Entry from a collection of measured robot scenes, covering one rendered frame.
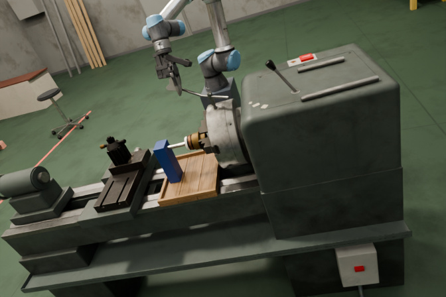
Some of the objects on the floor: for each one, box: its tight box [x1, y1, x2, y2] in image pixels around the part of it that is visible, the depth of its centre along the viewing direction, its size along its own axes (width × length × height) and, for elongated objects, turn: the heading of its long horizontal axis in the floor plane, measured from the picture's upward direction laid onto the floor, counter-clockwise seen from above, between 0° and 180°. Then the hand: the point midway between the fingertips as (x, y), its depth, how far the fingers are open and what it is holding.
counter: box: [0, 68, 63, 120], centre depth 732 cm, size 66×206×73 cm, turn 108°
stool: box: [37, 88, 89, 139], centre depth 516 cm, size 64×67×71 cm
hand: (180, 93), depth 140 cm, fingers closed
